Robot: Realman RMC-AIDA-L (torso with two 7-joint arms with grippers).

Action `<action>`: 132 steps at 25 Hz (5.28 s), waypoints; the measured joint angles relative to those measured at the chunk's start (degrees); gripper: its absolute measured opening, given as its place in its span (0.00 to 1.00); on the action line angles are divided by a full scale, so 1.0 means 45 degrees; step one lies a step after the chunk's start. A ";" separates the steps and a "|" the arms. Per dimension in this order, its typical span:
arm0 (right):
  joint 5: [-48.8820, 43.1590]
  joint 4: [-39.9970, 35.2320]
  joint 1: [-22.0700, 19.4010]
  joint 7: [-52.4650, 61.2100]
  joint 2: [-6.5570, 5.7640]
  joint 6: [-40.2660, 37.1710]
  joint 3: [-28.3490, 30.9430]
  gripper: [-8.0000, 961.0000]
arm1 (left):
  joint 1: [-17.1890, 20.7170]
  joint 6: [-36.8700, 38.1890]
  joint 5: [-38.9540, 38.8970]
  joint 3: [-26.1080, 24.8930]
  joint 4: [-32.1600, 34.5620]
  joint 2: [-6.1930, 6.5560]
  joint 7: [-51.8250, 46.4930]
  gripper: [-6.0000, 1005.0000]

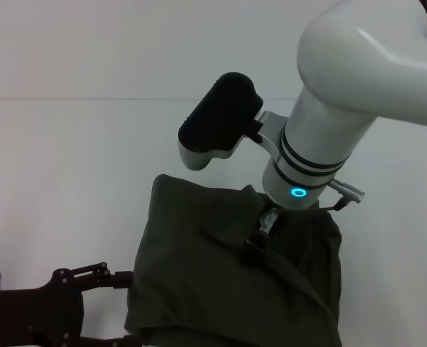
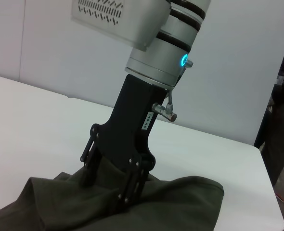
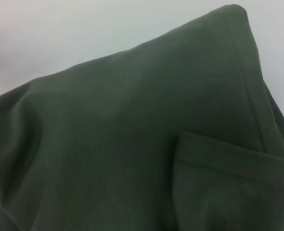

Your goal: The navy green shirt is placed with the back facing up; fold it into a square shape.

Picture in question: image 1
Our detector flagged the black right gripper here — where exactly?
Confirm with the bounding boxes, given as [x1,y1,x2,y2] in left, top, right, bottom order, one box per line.
[240,206,286,268]

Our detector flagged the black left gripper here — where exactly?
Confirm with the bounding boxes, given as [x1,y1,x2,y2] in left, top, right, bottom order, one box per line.
[0,261,143,347]

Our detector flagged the dark green t-shirt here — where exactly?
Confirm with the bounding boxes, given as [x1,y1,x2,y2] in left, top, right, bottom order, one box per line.
[123,173,344,347]

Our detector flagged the thin right gripper cable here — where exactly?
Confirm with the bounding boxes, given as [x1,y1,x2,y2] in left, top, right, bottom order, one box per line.
[305,200,342,215]

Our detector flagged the silver right arm cable plug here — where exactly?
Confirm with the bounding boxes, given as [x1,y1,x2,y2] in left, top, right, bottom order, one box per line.
[329,176,366,205]

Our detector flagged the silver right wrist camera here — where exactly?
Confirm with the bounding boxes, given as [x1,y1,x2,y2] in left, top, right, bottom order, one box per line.
[177,71,265,171]

